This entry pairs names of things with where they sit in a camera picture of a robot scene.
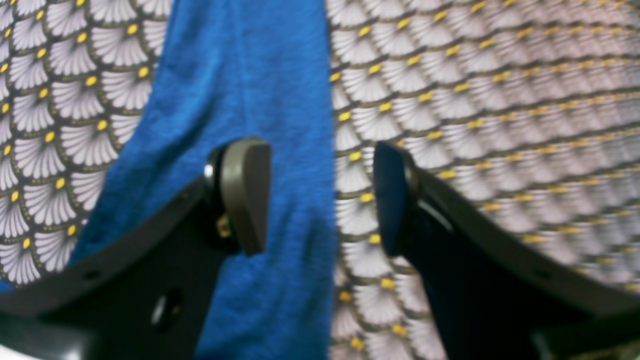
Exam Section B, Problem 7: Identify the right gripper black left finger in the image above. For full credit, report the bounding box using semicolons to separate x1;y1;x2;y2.
1;136;272;360

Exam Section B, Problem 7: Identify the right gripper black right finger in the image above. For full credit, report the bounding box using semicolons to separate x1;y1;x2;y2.
373;141;639;360

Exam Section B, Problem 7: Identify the blue long-sleeve T-shirt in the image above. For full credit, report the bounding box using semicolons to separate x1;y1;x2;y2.
0;0;336;360

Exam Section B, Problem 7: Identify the fan-patterned tablecloth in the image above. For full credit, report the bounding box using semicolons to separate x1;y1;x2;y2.
0;0;640;360

